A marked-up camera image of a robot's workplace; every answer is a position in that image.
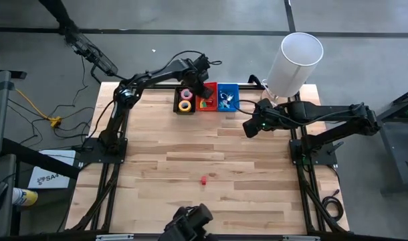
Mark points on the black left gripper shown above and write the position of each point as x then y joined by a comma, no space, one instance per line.
199,79

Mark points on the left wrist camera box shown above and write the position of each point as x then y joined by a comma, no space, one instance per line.
202,63

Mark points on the small red stapler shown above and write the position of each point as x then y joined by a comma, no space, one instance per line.
204,180

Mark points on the red plastic basket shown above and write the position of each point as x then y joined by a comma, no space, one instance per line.
212,107

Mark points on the yellow tape roll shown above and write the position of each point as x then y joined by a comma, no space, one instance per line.
181,106

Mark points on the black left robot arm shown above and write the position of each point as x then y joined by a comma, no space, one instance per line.
157,72

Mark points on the black device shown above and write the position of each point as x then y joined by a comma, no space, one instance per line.
190,221

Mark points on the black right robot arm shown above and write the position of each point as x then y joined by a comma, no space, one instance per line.
324,112

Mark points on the black metal beam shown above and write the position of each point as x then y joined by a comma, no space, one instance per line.
40,159

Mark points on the white printed paper sheet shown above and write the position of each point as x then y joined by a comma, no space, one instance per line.
53,174

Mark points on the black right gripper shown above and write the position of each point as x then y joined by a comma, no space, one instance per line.
252,127

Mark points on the black plastic basket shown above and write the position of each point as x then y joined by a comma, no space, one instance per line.
176,112

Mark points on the blue plastic basket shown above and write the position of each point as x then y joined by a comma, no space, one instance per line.
235,90

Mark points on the yellow and white bottle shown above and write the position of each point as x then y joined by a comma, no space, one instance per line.
25,197

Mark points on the black aluminium table frame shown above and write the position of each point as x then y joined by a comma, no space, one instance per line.
257,239

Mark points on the black metal side table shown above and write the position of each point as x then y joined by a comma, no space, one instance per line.
396,157

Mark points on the pink tape roll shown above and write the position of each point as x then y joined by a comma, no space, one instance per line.
183,94

